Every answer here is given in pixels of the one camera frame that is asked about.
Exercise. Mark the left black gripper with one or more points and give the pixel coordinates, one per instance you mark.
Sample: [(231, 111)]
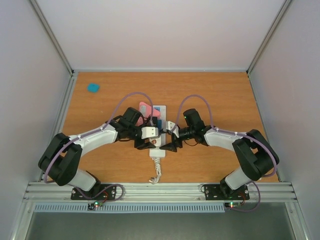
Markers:
[(147, 145)]

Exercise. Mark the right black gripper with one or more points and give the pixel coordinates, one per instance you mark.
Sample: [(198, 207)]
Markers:
[(176, 143)]

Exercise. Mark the white cube plug with picture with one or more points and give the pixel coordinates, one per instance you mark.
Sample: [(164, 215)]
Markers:
[(155, 142)]

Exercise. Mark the white power strip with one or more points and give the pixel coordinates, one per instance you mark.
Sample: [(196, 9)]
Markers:
[(157, 152)]

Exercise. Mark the teal cube plug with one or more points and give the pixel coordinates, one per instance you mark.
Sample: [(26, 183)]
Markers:
[(93, 87)]

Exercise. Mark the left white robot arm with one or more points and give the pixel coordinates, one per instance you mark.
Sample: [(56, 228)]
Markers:
[(60, 161)]

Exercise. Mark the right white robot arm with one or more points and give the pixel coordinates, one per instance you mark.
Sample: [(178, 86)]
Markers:
[(255, 155)]

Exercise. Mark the blue cube socket adapter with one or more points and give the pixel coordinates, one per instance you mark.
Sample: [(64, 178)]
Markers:
[(159, 124)]

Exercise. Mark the pink triangular socket adapter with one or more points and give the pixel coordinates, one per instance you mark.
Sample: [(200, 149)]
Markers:
[(156, 113)]

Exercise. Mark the small white charger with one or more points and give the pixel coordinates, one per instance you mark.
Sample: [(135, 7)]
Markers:
[(143, 109)]

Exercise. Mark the left small circuit board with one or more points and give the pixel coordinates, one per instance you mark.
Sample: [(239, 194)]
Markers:
[(93, 206)]

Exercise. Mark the small circuit board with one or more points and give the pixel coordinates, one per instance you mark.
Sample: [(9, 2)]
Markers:
[(93, 206), (232, 205)]

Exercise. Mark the right small circuit board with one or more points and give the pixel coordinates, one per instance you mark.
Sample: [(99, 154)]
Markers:
[(232, 205)]

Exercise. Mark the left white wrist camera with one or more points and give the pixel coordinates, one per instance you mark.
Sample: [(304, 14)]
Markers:
[(149, 132)]

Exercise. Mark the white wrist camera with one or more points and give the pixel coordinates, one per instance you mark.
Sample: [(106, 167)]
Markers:
[(171, 127), (149, 132)]

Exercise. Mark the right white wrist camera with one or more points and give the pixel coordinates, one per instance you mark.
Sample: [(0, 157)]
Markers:
[(171, 127)]

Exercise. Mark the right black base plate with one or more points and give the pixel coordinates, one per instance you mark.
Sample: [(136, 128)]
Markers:
[(214, 192)]

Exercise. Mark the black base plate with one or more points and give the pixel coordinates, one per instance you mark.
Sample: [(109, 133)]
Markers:
[(214, 192), (107, 193)]

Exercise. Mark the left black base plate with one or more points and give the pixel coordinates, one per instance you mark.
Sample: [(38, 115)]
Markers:
[(107, 193)]

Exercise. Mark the left aluminium rail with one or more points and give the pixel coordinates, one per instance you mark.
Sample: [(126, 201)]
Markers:
[(63, 109)]

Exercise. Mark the grey slotted cable duct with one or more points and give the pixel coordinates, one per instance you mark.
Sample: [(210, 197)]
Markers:
[(131, 208)]

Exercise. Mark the front aluminium rail frame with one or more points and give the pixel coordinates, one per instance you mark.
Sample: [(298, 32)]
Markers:
[(270, 192)]

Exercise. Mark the left aluminium corner post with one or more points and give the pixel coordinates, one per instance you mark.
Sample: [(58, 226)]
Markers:
[(47, 28)]

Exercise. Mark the aluminium corner post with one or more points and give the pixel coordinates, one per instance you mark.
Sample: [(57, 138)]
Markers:
[(269, 34), (47, 28)]

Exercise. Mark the right aluminium corner post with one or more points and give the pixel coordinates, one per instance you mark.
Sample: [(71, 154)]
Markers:
[(269, 34)]

